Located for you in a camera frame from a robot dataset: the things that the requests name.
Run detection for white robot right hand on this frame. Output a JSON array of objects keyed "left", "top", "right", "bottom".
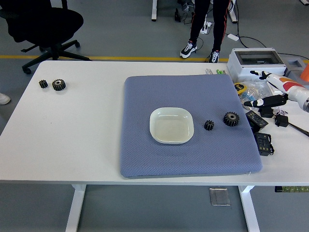
[{"left": 243, "top": 70, "right": 309, "bottom": 108}]

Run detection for large black steel gear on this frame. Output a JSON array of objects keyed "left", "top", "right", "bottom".
[
  {"left": 52, "top": 79, "right": 67, "bottom": 92},
  {"left": 223, "top": 111, "right": 240, "bottom": 127}
]

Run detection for large grey box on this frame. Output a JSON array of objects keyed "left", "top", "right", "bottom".
[{"left": 286, "top": 70, "right": 309, "bottom": 88}]

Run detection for small black plastic box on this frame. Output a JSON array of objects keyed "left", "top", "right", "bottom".
[{"left": 258, "top": 107, "right": 274, "bottom": 118}]

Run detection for orange cone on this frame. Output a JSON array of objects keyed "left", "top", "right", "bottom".
[{"left": 300, "top": 63, "right": 309, "bottom": 84}]

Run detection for grey block with square recess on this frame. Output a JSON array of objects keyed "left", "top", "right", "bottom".
[{"left": 284, "top": 58, "right": 308, "bottom": 73}]

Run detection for clear plastic parts bag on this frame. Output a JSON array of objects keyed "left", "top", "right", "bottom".
[{"left": 238, "top": 81, "right": 275, "bottom": 104}]

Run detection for black power adapter plug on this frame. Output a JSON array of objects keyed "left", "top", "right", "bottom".
[{"left": 274, "top": 114, "right": 289, "bottom": 128}]

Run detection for black flat bar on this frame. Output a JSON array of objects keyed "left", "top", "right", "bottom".
[{"left": 288, "top": 122, "right": 309, "bottom": 136}]

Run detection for yellow black tape measure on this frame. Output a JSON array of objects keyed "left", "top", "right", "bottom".
[{"left": 234, "top": 82, "right": 247, "bottom": 94}]

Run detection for white background desk leg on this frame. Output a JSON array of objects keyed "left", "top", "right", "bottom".
[
  {"left": 228, "top": 0, "right": 239, "bottom": 24},
  {"left": 151, "top": 0, "right": 159, "bottom": 21}
]

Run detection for white power strip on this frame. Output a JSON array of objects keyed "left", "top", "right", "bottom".
[{"left": 200, "top": 21, "right": 214, "bottom": 34}]

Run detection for desk control panel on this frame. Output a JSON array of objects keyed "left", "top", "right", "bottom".
[{"left": 274, "top": 186, "right": 309, "bottom": 193}]

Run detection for white square dish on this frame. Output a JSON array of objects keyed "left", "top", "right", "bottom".
[{"left": 149, "top": 107, "right": 195, "bottom": 145}]

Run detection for white table leg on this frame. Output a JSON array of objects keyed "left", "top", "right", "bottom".
[
  {"left": 65, "top": 185, "right": 87, "bottom": 232},
  {"left": 238, "top": 185, "right": 261, "bottom": 232}
]

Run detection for metal floor plate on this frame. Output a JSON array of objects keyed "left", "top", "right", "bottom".
[{"left": 209, "top": 188, "right": 231, "bottom": 207}]

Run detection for blue-grey textured mat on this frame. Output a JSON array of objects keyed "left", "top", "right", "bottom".
[{"left": 120, "top": 74, "right": 263, "bottom": 179}]

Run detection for black office chair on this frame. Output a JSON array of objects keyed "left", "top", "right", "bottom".
[{"left": 0, "top": 0, "right": 92, "bottom": 75}]

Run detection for thin white red wires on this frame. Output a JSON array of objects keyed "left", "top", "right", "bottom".
[{"left": 272, "top": 107, "right": 288, "bottom": 117}]

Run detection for grey electrical enclosure box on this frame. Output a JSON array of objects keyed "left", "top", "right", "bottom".
[{"left": 227, "top": 47, "right": 287, "bottom": 81}]

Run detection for black floor cable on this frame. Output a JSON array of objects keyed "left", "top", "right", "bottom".
[{"left": 234, "top": 0, "right": 267, "bottom": 48}]

